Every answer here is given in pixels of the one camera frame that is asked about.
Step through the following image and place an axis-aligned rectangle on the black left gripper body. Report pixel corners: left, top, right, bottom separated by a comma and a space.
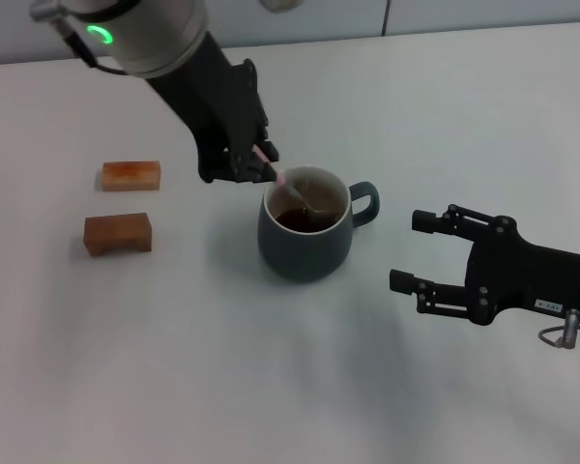
144, 32, 272, 184

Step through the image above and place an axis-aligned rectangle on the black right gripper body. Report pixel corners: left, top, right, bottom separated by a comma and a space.
465, 216, 580, 338

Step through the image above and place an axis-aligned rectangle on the pink handled metal spoon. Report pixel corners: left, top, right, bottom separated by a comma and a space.
254, 144, 333, 215

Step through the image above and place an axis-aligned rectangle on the grey ceramic mug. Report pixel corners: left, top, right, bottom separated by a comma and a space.
256, 165, 381, 284

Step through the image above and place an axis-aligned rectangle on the dark coffee liquid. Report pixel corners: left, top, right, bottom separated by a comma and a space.
275, 207, 337, 234

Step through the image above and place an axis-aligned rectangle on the light orange wooden block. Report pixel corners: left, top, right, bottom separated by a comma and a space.
101, 160, 163, 193

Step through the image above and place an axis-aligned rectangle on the dark brown wooden block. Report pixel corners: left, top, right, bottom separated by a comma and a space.
83, 212, 155, 257

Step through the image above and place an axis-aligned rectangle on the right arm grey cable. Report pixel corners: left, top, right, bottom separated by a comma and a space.
538, 308, 580, 350

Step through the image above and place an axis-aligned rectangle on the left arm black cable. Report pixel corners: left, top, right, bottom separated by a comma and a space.
51, 9, 128, 76

